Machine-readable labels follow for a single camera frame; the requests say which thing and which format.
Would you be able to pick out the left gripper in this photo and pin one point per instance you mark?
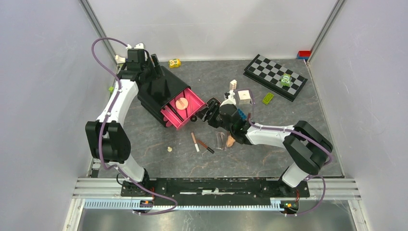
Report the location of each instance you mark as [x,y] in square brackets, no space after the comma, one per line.
[157,71]

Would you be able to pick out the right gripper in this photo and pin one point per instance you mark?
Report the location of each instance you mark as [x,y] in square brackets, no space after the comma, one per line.
[204,114]

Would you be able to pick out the black makeup organizer box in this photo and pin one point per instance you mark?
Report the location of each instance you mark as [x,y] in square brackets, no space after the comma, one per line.
[157,87]

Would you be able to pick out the black makeup brush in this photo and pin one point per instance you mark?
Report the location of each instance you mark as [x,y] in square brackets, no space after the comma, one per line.
[176,113]

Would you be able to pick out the round wooden disc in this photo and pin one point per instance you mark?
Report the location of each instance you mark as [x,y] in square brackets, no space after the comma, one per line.
[181,103]

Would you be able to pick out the pink top drawer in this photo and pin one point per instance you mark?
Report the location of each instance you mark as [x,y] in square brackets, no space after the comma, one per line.
[195,105]

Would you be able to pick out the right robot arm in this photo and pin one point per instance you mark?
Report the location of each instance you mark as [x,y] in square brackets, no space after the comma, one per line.
[309,149]

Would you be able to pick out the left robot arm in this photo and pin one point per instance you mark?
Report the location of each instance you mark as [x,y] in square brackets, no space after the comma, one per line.
[106,136]

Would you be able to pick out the beige makeup sponge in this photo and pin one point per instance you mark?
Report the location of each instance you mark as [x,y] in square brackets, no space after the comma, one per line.
[230,141]

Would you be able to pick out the blue lego brick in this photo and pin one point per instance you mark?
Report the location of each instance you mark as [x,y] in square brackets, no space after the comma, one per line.
[242,114]

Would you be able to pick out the black compact case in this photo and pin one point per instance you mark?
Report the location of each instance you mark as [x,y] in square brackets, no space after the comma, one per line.
[212,101]

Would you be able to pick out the clear plastic bag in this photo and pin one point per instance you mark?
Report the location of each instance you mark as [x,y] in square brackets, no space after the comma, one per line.
[221,140]

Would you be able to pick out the white cube box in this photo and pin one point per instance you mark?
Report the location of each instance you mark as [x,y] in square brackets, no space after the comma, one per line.
[245,97]

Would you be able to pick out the white corner block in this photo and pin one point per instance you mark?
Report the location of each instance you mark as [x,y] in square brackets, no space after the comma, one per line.
[120,60]

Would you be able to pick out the yellow toy block face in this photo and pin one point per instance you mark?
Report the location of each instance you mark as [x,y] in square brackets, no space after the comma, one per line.
[174,63]

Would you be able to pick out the white stacked block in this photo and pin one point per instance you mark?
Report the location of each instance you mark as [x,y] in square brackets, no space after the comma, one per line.
[233,85]

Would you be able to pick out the white concealer pen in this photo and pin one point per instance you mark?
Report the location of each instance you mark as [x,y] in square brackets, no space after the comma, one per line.
[195,142]

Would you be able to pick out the green lego brick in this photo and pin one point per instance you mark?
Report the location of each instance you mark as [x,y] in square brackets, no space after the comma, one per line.
[267,98]

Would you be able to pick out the chessboard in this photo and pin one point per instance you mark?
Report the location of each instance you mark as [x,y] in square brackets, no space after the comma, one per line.
[268,73]

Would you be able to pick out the green toy monster block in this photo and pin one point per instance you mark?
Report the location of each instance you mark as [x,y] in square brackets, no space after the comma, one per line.
[285,80]

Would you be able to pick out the red blue bricks stack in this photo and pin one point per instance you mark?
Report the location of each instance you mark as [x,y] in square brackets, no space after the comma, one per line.
[303,55]

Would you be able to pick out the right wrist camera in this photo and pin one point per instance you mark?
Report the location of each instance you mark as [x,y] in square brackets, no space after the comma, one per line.
[229,98]

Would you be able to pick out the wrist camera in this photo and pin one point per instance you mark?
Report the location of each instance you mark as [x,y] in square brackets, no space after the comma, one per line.
[229,98]
[139,46]

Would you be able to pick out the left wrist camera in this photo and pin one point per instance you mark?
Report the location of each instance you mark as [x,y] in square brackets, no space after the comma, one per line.
[139,46]

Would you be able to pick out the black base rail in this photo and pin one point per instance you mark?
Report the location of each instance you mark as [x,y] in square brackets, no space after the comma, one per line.
[213,191]

